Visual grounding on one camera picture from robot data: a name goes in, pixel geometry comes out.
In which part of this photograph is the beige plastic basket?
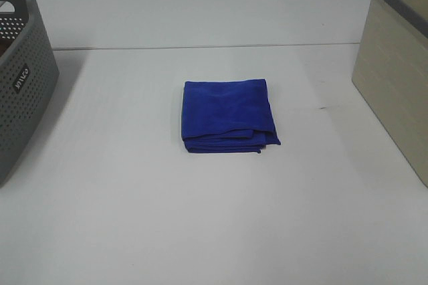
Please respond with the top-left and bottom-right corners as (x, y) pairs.
(352, 0), (427, 185)

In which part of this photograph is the grey perforated plastic basket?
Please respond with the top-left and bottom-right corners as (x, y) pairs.
(1, 0), (60, 183)

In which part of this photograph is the folded blue towel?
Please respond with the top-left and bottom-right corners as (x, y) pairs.
(181, 79), (281, 153)

